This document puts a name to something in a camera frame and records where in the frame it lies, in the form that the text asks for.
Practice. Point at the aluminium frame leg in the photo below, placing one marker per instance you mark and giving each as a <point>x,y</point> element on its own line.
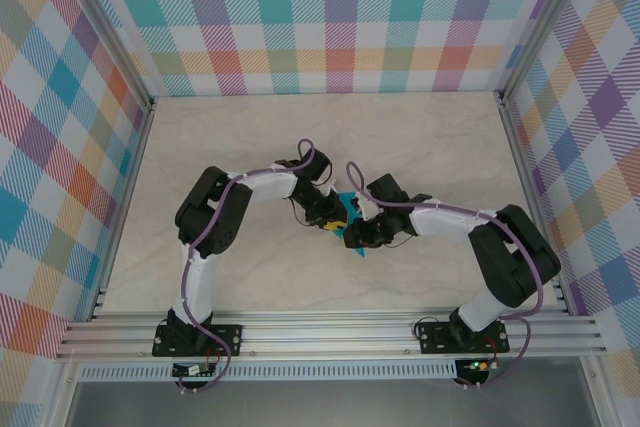
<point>62,397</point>
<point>600,397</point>

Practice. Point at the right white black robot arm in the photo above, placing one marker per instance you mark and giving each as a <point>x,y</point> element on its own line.
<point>520,262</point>

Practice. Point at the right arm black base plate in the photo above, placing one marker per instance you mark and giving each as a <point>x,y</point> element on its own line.
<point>435,339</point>

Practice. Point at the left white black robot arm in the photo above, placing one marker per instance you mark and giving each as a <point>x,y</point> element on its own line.
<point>210,217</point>

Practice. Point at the aluminium mounting rail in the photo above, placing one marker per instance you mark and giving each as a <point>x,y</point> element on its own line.
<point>325,334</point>

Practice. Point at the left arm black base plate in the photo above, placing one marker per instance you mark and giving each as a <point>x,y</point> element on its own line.
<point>230,339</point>

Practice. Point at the aluminium frame post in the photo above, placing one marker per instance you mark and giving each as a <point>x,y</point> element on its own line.
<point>106,22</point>
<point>545,22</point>

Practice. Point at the aluminium side rail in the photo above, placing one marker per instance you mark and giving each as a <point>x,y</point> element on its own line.
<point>517,147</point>
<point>126,197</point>

